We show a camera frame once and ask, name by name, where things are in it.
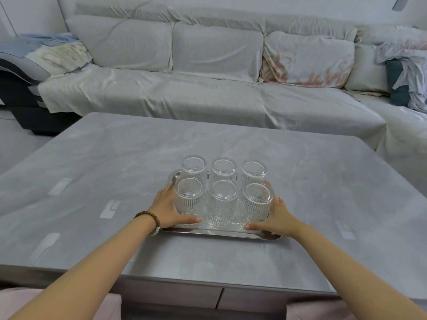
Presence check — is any person's right hand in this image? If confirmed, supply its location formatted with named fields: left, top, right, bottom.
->
left=245, top=179, right=301, bottom=238

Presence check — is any person's left hand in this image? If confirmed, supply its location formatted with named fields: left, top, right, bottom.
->
left=148, top=181, right=202, bottom=228

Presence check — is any silver metal tray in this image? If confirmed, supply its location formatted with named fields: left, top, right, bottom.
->
left=160, top=170, right=283, bottom=242

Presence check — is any person's right forearm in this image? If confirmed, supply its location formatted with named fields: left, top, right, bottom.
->
left=293, top=222, right=427, bottom=320

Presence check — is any person's left forearm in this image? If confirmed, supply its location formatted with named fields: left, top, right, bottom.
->
left=7, top=215, right=158, bottom=320

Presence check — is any group of ribbed clear glasses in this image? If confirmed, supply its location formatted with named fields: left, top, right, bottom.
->
left=174, top=155, right=275, bottom=230

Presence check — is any grey table drawer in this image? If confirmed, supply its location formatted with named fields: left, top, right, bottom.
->
left=218, top=288, right=336, bottom=314
left=121, top=280, right=223, bottom=310

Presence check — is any grey fabric covered sofa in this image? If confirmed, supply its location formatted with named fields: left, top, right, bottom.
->
left=37, top=0, right=427, bottom=178

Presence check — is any large grey back cushion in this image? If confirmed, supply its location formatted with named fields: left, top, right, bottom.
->
left=171, top=22, right=265, bottom=84
left=66, top=15, right=175, bottom=72

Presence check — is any pink floral back cushion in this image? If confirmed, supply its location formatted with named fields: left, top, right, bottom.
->
left=260, top=31, right=356, bottom=89

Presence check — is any small cream back cushion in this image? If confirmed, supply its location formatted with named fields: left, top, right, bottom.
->
left=344, top=43, right=391, bottom=94

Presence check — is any dark teal pillow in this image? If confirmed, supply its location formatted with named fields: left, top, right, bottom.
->
left=385, top=60, right=411, bottom=108

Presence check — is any cream patterned blanket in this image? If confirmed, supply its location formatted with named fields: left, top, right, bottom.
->
left=26, top=41, right=93, bottom=76

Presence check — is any black and grey lounge chair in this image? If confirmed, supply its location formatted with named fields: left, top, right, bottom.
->
left=0, top=52, right=78, bottom=136

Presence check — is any pile of grey clothes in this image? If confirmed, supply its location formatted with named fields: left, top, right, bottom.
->
left=374, top=41, right=427, bottom=114

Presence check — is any light blue blanket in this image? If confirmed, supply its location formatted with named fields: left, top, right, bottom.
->
left=0, top=33, right=81, bottom=60

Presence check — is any brown bead bracelet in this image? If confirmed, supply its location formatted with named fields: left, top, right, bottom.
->
left=133, top=211, right=161, bottom=237

